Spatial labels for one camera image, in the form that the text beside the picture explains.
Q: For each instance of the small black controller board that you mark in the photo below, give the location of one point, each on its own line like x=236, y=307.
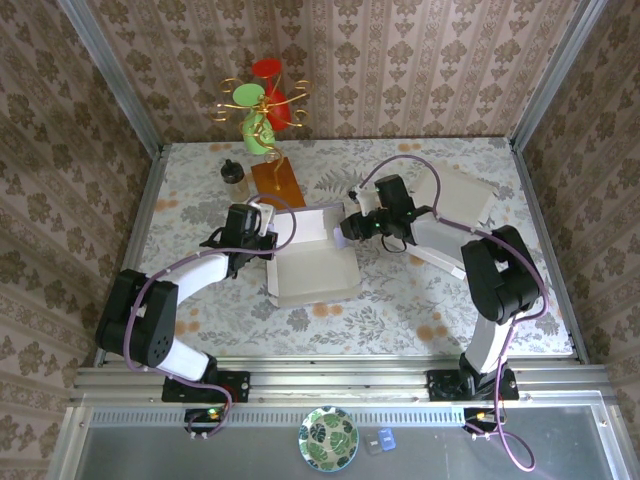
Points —
x=205, y=420
x=482, y=420

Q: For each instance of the red plastic goblet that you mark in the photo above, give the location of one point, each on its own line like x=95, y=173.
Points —
x=265, y=67

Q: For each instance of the leaf patterned bowl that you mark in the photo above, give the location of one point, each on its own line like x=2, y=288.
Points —
x=327, y=440

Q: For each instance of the glass bottle black cap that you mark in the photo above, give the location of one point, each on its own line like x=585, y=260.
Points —
x=232, y=172

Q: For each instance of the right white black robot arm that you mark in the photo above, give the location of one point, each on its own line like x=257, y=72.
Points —
x=500, y=280

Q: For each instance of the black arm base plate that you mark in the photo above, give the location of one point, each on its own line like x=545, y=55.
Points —
x=440, y=387
x=240, y=385

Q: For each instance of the long aluminium mounting rail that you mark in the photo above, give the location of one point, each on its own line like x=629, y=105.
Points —
x=340, y=382

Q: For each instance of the white cardboard sheet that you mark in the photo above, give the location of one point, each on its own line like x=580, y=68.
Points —
x=465, y=195

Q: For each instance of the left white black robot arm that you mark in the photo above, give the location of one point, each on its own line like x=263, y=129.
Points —
x=140, y=320

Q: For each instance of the aluminium frame post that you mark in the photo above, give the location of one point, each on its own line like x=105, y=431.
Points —
x=110, y=65
x=555, y=65

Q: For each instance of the purple paper box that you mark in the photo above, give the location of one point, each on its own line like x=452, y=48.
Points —
x=315, y=275

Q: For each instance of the aluminium table side rail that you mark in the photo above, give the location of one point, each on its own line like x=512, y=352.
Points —
x=541, y=225
x=143, y=210

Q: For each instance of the small blue card case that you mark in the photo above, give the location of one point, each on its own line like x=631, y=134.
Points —
x=387, y=439

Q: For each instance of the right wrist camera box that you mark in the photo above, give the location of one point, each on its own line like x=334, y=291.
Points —
x=365, y=200

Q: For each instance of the grey metal shelf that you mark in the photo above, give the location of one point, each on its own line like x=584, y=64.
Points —
x=200, y=460

